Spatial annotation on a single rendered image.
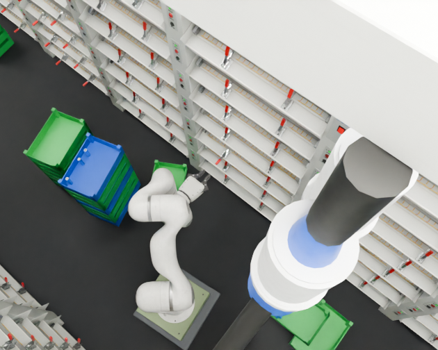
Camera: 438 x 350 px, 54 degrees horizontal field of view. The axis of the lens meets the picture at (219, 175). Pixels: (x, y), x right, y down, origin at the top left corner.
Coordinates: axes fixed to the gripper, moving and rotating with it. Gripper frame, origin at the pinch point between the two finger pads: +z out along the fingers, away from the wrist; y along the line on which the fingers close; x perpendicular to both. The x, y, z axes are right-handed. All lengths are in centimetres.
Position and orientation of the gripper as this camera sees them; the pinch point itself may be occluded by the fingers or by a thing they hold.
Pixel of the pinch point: (204, 175)
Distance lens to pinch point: 217.9
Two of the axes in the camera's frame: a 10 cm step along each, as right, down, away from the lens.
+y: 7.7, 5.9, -2.5
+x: 0.7, -4.6, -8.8
